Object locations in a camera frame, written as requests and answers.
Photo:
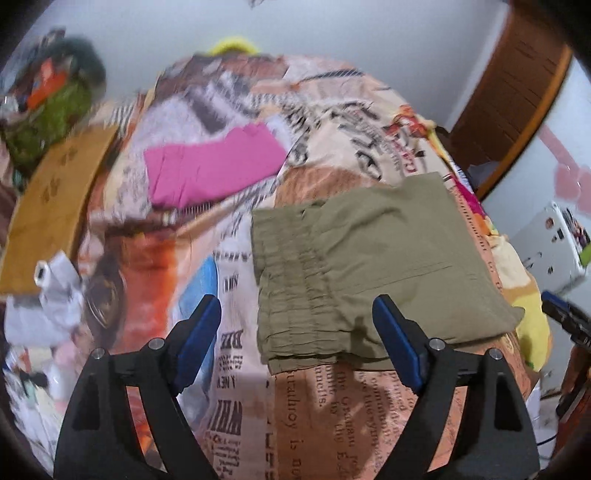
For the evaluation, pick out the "white plastic stool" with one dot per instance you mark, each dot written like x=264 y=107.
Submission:
x=553 y=248

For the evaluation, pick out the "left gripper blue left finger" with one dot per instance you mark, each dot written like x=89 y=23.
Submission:
x=98 y=439

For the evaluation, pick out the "orange box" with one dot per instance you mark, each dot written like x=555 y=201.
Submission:
x=49 y=80

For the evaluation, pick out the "olive green pants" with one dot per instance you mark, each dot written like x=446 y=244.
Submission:
x=320 y=265

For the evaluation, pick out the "crumpled white paper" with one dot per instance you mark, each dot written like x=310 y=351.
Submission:
x=48 y=319

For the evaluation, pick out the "printed newspaper pattern blanket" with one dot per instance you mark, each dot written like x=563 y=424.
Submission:
x=342 y=130

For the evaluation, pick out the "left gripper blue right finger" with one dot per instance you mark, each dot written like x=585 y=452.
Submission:
x=495 y=439

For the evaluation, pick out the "pink folded garment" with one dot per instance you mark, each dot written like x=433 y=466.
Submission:
x=181 y=176

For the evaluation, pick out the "wooden door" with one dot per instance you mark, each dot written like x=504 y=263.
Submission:
x=516 y=92

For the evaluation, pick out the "wooden lap desk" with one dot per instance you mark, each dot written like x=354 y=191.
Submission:
x=49 y=215

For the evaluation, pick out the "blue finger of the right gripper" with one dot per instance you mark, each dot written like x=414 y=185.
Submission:
x=556 y=307

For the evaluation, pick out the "green storage basket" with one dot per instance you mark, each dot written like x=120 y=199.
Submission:
x=28 y=140

